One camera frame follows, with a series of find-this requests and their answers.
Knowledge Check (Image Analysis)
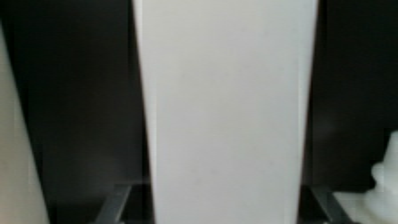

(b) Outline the short white chair leg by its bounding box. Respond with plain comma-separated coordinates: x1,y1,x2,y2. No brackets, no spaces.
334,131,398,224

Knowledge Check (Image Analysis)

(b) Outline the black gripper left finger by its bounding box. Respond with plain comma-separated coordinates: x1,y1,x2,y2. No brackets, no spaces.
94,184,131,224

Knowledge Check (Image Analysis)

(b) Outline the white chair back frame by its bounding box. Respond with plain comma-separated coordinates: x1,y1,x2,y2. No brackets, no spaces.
0,0,318,224

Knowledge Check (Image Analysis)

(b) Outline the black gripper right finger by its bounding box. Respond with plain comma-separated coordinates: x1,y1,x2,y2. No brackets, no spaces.
302,186,355,224

